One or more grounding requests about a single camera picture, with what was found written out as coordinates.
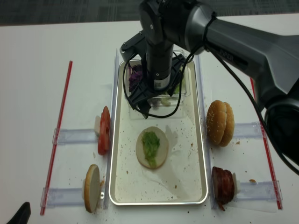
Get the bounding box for white pusher block behind bun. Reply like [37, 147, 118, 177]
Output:
[82, 179, 86, 200]

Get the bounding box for left red strip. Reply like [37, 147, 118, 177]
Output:
[40, 61, 73, 216]

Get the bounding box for sesame burger bun tops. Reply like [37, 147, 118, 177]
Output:
[206, 100, 235, 147]

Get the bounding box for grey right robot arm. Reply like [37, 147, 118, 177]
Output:
[121, 0, 299, 167]

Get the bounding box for bun half standing left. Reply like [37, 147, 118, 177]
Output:
[84, 164, 100, 213]

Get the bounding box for green lettuce pile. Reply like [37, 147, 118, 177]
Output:
[160, 75, 186, 106]

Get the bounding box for clear slider rail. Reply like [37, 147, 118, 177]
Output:
[40, 188, 85, 208]
[233, 122, 263, 139]
[52, 128, 98, 145]
[235, 181, 283, 201]

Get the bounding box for clear long rail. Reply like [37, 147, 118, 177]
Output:
[195, 56, 219, 210]
[103, 49, 120, 210]

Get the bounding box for red strip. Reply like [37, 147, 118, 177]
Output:
[249, 77, 283, 210]
[40, 61, 73, 216]

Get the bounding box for upper left clear slider rail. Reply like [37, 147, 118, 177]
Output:
[52, 128, 98, 145]

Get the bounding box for bottom bun slice on tray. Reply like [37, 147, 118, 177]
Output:
[135, 126, 169, 169]

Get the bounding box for shredded purple cabbage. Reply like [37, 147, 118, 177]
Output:
[128, 64, 142, 92]

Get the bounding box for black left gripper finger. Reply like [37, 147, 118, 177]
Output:
[0, 202, 31, 224]

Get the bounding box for lower left clear slider rail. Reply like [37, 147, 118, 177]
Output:
[40, 188, 85, 208]

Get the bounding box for lower right clear slider rail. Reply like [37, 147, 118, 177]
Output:
[235, 181, 283, 201]

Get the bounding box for silver metal tray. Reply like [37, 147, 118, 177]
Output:
[109, 63, 208, 206]

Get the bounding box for white pusher block behind tomato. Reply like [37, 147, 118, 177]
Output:
[94, 115, 101, 137]

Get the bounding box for left clear long rail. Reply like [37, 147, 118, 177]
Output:
[103, 49, 120, 210]

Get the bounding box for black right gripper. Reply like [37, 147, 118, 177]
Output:
[138, 40, 175, 119]

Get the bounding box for clear plastic salad container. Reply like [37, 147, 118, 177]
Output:
[122, 50, 191, 118]

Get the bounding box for white pusher block behind patties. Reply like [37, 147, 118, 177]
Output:
[232, 173, 241, 196]

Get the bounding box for lettuce leaf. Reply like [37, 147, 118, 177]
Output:
[142, 131, 160, 168]

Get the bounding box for brown meat patties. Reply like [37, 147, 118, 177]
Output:
[212, 167, 235, 211]

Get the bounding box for red tomato slices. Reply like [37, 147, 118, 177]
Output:
[98, 106, 111, 155]

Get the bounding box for right red strip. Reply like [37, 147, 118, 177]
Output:
[249, 77, 283, 210]

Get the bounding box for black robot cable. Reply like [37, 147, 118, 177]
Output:
[123, 11, 299, 177]

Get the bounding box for right clear long rail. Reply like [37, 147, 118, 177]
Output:
[195, 56, 219, 210]

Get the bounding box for upper right clear slider rail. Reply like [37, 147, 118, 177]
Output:
[233, 122, 263, 139]

